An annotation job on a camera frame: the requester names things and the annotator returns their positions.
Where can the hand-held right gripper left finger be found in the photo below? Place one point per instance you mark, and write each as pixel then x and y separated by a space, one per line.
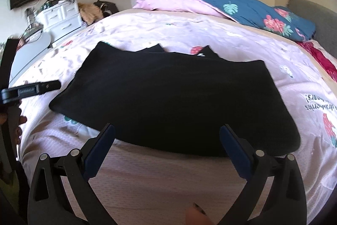
pixel 101 146

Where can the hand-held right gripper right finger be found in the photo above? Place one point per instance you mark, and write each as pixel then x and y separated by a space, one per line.
pixel 233 148

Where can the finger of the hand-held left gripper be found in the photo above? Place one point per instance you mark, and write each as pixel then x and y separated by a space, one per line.
pixel 48 86

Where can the black printed t-shirt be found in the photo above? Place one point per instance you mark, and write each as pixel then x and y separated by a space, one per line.
pixel 171 98

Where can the tan clothes pile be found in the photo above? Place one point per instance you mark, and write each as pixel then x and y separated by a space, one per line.
pixel 89 14

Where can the person's left hand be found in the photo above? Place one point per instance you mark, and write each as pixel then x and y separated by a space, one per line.
pixel 22 121

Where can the person's right hand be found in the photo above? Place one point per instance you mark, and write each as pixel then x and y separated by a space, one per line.
pixel 196 215

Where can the grey round table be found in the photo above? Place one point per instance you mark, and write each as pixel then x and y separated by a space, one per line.
pixel 31 53

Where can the plastic drawer cabinet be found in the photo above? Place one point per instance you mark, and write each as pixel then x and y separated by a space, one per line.
pixel 62 19

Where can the pink printed bed sheet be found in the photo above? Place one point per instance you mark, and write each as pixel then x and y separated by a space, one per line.
pixel 163 188

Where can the black bag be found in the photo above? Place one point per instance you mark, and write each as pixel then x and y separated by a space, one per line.
pixel 106 7

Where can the red floral pillow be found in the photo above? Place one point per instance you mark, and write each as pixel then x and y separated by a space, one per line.
pixel 323 59

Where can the blue floral pillow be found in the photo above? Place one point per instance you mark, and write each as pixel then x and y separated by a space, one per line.
pixel 250 11

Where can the pink pillow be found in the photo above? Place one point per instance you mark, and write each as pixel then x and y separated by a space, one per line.
pixel 168 1

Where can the grey headboard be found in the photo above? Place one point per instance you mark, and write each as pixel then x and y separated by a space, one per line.
pixel 316 11

